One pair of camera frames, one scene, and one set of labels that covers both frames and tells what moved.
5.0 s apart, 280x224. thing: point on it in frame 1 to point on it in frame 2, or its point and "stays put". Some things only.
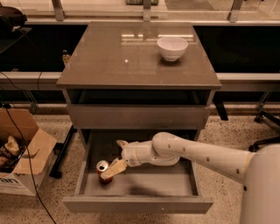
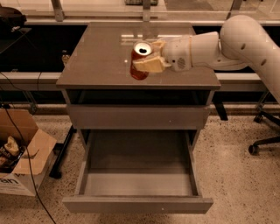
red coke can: x=101 y=167 to x=140 y=49
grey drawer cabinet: x=131 y=80 stays put
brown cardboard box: x=26 y=152 stays put
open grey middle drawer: x=174 y=188 stays put
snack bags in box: x=10 y=152 stays put
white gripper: x=130 y=153 to x=177 y=54
